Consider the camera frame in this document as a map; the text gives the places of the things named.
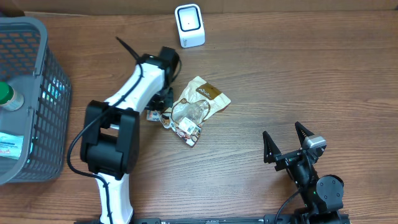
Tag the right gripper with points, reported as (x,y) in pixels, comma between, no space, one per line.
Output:
(272,152)

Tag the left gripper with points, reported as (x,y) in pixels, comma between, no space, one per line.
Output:
(168,102)

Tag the orange small packet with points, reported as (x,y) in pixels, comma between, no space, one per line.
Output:
(153,115)

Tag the beige brown snack pouch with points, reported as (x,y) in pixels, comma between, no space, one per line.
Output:
(198,102)

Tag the green-lidded jar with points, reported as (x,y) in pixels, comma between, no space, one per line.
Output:
(11,99)

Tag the teal long snack packet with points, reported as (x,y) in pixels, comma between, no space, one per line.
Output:
(11,146)

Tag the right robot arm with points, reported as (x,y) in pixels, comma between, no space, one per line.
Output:
(322,196)

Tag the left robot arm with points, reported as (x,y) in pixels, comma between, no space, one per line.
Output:
(110,139)

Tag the white barcode scanner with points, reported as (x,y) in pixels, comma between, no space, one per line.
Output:
(190,25)

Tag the grey plastic shopping basket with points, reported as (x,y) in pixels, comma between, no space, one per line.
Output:
(30,67)

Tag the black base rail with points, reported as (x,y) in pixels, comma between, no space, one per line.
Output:
(211,221)

